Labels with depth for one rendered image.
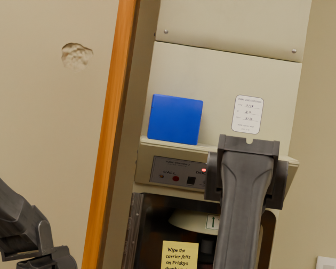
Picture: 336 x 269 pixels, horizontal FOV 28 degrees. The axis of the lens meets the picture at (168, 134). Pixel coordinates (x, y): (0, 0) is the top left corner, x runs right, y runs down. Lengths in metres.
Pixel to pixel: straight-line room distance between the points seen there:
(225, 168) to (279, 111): 0.65
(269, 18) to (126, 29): 0.32
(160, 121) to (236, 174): 0.53
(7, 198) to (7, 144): 0.83
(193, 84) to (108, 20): 0.51
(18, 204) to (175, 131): 0.38
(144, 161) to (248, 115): 0.25
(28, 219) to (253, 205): 0.43
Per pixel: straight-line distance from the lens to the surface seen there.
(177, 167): 1.36
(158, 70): 1.42
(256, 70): 1.44
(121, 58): 1.33
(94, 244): 1.37
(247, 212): 0.79
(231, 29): 1.44
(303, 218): 1.94
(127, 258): 1.45
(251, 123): 1.44
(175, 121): 1.32
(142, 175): 1.39
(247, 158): 0.82
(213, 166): 0.90
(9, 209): 1.07
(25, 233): 1.08
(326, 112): 1.92
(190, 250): 1.45
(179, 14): 1.43
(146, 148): 1.32
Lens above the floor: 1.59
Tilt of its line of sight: 3 degrees down
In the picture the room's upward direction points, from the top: 8 degrees clockwise
